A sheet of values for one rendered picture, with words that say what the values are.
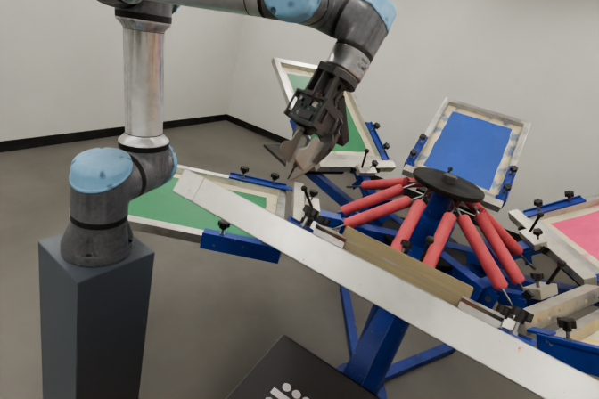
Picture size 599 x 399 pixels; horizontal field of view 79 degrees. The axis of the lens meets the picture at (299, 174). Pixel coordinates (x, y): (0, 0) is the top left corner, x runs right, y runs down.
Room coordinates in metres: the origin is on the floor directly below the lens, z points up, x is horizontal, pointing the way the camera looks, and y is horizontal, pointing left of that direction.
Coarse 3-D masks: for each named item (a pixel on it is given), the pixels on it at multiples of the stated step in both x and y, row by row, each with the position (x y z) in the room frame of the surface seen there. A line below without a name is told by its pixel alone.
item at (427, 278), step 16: (352, 240) 0.90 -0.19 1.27; (368, 240) 0.90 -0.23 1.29; (368, 256) 0.87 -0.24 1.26; (384, 256) 0.86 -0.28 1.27; (400, 256) 0.86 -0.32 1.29; (400, 272) 0.83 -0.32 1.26; (416, 272) 0.83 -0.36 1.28; (432, 272) 0.82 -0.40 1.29; (432, 288) 0.80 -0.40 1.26; (448, 288) 0.79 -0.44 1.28; (464, 288) 0.79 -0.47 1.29
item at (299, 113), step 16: (320, 64) 0.66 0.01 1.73; (320, 80) 0.65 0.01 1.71; (336, 80) 0.66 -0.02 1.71; (352, 80) 0.67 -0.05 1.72; (304, 96) 0.64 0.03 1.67; (320, 96) 0.63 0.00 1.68; (336, 96) 0.67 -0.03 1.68; (288, 112) 0.64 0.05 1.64; (304, 112) 0.62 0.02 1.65; (320, 112) 0.61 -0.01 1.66; (336, 112) 0.65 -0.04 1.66; (320, 128) 0.62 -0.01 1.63; (336, 128) 0.67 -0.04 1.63
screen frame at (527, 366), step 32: (192, 192) 0.45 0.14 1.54; (224, 192) 0.44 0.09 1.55; (256, 224) 0.41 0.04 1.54; (288, 224) 0.40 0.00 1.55; (320, 256) 0.37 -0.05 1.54; (352, 256) 0.37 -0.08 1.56; (352, 288) 0.35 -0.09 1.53; (384, 288) 0.34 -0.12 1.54; (416, 288) 0.34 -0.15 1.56; (416, 320) 0.32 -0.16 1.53; (448, 320) 0.31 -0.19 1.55; (480, 320) 0.31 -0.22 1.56; (480, 352) 0.29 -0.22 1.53; (512, 352) 0.29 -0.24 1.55; (544, 384) 0.27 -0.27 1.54; (576, 384) 0.27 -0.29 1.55
